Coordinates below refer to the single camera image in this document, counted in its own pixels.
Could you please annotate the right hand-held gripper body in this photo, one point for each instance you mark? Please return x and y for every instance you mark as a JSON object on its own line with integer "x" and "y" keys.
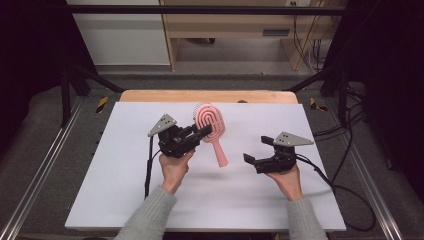
{"x": 278, "y": 160}

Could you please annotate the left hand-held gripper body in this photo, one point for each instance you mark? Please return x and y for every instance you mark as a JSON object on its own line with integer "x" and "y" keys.
{"x": 175, "y": 141}

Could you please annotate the pink hairbrush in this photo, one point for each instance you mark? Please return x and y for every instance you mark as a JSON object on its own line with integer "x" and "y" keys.
{"x": 213, "y": 123}

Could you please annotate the person's right hand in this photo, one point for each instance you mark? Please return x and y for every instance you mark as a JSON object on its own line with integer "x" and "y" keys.
{"x": 288, "y": 183}

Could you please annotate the person's left hand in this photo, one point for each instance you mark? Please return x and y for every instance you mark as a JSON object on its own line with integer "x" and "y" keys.
{"x": 173, "y": 171}

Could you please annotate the wooden table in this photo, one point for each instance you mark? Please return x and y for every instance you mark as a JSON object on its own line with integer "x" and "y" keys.
{"x": 160, "y": 96}

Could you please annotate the yellow black tape strip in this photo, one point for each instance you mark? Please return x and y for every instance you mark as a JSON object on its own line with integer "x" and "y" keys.
{"x": 315, "y": 104}
{"x": 102, "y": 104}

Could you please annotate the white table board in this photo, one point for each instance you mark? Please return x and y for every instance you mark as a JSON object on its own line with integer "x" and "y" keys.
{"x": 206, "y": 200}

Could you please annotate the black metal stand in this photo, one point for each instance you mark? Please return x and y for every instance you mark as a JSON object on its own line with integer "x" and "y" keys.
{"x": 66, "y": 96}
{"x": 341, "y": 96}

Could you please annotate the wooden desk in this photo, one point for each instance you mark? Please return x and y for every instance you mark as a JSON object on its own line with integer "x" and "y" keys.
{"x": 233, "y": 25}

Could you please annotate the white cabinet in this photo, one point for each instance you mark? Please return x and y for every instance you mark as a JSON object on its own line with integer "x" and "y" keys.
{"x": 126, "y": 40}

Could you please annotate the black horizontal bar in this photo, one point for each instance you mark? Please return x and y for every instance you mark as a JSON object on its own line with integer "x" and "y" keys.
{"x": 206, "y": 10}

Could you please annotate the dark curtain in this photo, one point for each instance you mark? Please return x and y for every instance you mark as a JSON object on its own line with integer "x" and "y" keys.
{"x": 390, "y": 83}
{"x": 33, "y": 60}

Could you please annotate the metal floor rail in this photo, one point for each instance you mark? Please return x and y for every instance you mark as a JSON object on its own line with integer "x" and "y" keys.
{"x": 36, "y": 173}
{"x": 370, "y": 186}

